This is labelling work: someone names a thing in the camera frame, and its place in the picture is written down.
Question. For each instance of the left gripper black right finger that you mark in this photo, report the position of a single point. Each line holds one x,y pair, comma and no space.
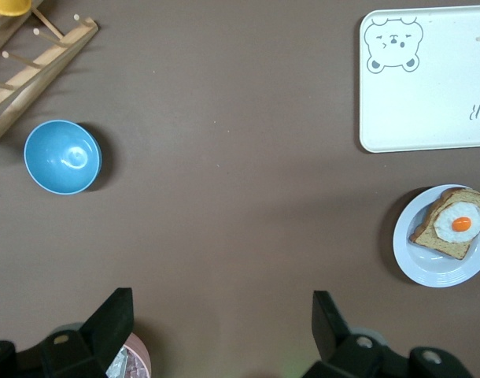
330,327

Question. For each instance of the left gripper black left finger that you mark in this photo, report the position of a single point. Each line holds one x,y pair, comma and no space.
102,327

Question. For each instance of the white round plate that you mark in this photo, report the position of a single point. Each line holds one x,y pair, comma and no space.
433,267

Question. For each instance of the crumpled silver foil pieces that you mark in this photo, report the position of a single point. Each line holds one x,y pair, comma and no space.
126,364

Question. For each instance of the pink bowl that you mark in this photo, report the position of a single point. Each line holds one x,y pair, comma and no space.
143,354

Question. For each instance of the brown toast bread slice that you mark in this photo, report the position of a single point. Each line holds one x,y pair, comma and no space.
440,246

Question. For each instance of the toy fried egg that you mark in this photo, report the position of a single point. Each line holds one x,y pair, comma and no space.
458,220

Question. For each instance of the blue bowl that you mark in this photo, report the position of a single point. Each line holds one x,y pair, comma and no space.
61,157

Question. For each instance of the cream bear print tray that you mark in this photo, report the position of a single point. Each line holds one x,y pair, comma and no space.
421,98

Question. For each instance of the wooden dish rack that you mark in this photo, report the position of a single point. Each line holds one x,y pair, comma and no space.
47,59

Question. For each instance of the yellow cup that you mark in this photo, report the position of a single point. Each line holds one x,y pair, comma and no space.
8,6

